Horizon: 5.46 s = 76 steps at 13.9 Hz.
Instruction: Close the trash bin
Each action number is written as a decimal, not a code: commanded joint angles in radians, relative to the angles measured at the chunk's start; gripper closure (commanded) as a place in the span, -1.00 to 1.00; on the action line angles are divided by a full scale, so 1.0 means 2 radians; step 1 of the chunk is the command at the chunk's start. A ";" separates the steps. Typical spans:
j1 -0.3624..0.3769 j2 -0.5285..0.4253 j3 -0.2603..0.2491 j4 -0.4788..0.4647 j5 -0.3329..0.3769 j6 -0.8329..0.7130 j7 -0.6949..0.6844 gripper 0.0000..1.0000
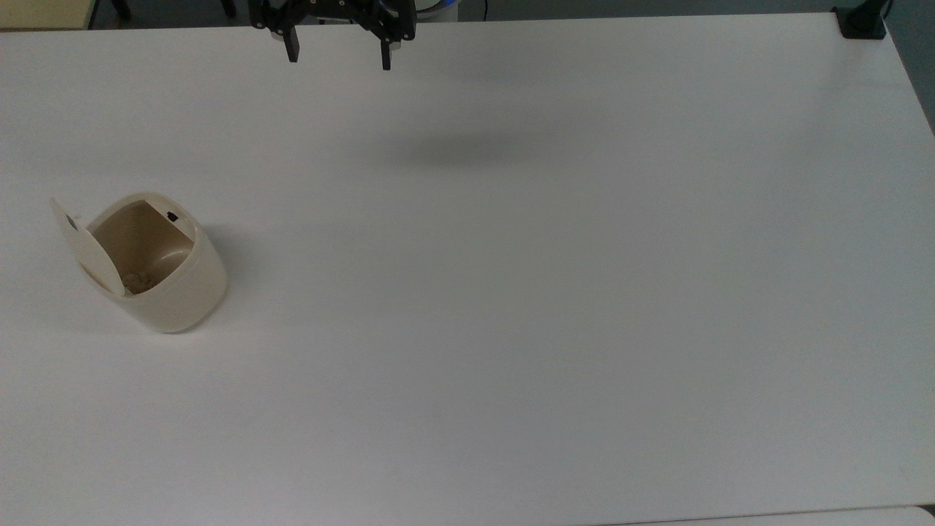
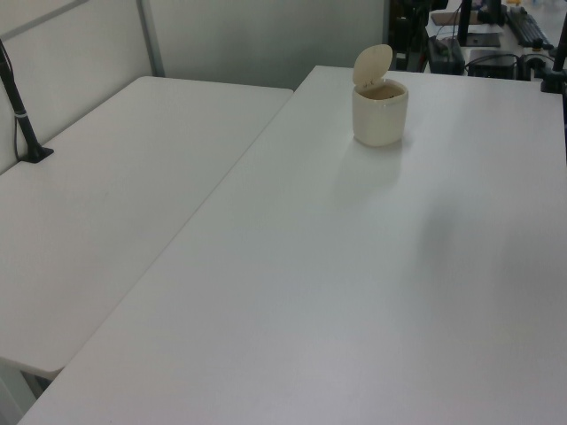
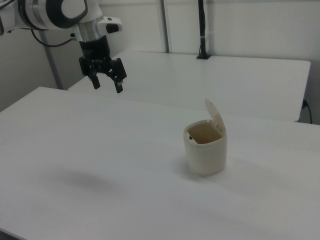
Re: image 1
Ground cream trash bin lid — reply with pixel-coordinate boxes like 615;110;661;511
50;197;127;297

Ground yellow wooden board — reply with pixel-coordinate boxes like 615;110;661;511
0;0;97;31

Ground cream plastic trash bin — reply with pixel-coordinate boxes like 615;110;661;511
79;191;229;335

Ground black camera stand clamp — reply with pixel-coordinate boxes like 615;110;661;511
834;0;893;40

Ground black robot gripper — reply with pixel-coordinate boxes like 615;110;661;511
248;0;417;72

